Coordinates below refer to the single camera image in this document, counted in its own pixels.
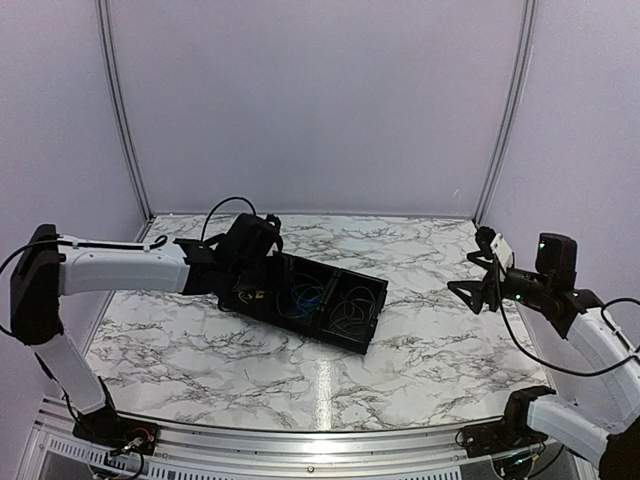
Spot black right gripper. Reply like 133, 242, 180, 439
448, 250, 552, 314

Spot blue cable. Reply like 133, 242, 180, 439
277, 272, 324, 321

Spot grey cable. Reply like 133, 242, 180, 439
327, 287, 381, 337

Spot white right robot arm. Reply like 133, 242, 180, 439
447, 237, 639, 479

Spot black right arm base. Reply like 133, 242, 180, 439
455, 386, 556, 458

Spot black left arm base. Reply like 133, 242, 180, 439
67, 396, 159, 455

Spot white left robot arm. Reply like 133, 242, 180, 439
1, 211, 288, 445

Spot black left storage bin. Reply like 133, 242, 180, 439
217, 285, 273, 318

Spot black storage bin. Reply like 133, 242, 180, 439
217, 285, 273, 318
316, 269, 389, 355

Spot black right storage bin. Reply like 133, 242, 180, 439
316, 269, 389, 355

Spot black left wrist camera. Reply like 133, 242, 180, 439
475, 226, 515, 270

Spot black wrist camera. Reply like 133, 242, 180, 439
475, 226, 515, 270
535, 232, 578, 291

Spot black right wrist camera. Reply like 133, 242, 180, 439
535, 232, 578, 291

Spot aluminium left corner post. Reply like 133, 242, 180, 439
95, 0, 154, 222

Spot aluminium corner post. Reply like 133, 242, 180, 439
472, 0, 539, 226
95, 0, 154, 222

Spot aluminium front table rail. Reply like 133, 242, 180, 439
17, 397, 597, 479

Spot aluminium right corner post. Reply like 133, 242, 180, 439
472, 0, 539, 226

